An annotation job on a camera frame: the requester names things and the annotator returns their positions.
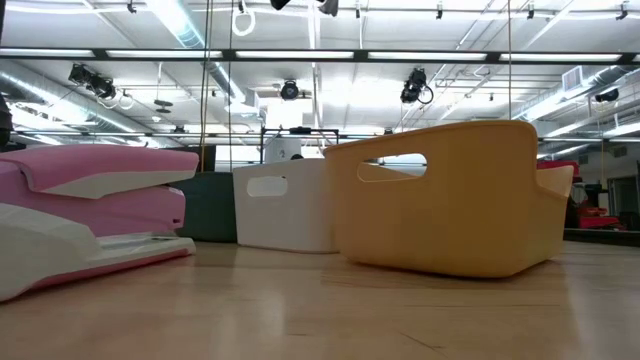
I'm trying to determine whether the pink and white stapler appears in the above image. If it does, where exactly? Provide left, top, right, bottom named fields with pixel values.
left=0, top=144, right=200, bottom=303

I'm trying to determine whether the black beam with light strips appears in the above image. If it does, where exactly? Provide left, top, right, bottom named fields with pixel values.
left=0, top=47, right=640, bottom=64

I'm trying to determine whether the white plastic bin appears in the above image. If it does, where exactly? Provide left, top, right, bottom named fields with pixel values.
left=232, top=157, right=341, bottom=255

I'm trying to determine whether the yellow plastic bin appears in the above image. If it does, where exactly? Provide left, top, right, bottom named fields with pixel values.
left=323, top=119, right=575, bottom=279

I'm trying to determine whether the white hanging cable loop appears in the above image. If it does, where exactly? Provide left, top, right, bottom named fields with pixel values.
left=231, top=0, right=257, bottom=37

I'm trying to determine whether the black ceiling camera with cable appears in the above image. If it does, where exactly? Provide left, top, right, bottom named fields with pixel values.
left=399, top=68, right=435, bottom=105

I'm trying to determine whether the yellow hanging cord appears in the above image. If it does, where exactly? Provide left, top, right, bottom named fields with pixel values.
left=199, top=0, right=214, bottom=159

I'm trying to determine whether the black ceiling camera pair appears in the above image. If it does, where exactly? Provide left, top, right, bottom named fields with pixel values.
left=68, top=63, right=117, bottom=100

